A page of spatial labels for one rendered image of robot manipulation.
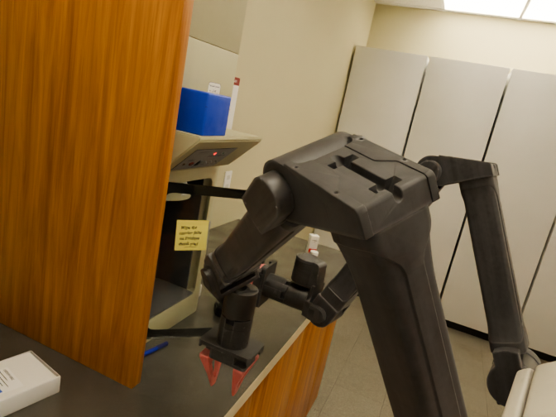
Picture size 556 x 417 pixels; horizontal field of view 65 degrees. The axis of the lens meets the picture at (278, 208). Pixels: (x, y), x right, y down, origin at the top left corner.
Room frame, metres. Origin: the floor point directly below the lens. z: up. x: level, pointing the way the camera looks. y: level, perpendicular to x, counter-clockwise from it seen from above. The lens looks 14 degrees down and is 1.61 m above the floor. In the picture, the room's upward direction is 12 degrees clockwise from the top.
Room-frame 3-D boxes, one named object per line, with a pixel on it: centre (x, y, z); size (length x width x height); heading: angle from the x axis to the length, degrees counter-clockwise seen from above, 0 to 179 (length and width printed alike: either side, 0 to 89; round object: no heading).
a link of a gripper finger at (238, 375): (0.70, 0.02, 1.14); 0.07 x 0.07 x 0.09; 70
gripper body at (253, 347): (0.70, 0.03, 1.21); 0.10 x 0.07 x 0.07; 70
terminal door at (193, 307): (1.02, 0.14, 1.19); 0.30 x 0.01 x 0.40; 116
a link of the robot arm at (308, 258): (0.92, -0.11, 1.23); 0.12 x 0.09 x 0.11; 58
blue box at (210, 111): (0.99, 0.22, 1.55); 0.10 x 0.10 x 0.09; 70
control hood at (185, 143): (1.08, 0.19, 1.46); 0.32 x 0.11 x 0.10; 160
